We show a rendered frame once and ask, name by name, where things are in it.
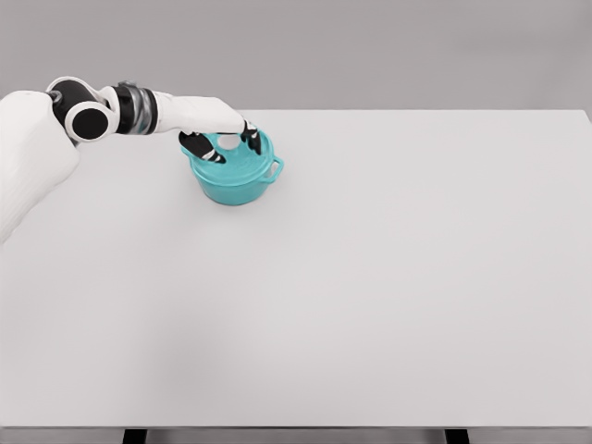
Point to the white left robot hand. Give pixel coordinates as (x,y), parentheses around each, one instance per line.
(210,115)

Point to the teal pot lid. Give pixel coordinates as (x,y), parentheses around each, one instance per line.
(240,164)

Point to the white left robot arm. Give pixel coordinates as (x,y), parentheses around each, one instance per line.
(32,139)

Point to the teal pot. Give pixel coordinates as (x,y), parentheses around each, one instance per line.
(233,189)

